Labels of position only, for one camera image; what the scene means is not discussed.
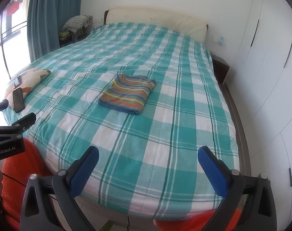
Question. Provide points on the dark wooden nightstand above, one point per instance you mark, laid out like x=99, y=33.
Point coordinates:
x=220, y=67

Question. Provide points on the white wardrobe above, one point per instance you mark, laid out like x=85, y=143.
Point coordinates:
x=262, y=91

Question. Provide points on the window with black frame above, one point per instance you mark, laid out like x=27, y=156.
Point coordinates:
x=14, y=52

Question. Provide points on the teal plaid bed cover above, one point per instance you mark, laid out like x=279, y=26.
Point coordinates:
x=148, y=163

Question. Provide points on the cream padded headboard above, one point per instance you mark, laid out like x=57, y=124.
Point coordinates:
x=187, y=25

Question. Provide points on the red fleece garment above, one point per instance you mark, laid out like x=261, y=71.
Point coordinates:
x=16, y=171

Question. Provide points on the pile of folded clothes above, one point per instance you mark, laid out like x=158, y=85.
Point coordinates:
x=75, y=25

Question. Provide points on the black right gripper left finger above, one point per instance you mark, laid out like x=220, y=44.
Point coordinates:
x=37, y=210

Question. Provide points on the striped knitted t-shirt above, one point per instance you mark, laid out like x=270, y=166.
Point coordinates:
x=127, y=93

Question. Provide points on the black smartphone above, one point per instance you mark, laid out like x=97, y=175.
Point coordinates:
x=18, y=100

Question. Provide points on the patterned cream pillow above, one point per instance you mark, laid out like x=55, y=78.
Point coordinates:
x=29, y=79

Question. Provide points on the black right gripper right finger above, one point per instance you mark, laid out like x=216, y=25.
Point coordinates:
x=259, y=211

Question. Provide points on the blue curtain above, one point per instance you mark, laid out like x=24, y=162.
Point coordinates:
x=45, y=20

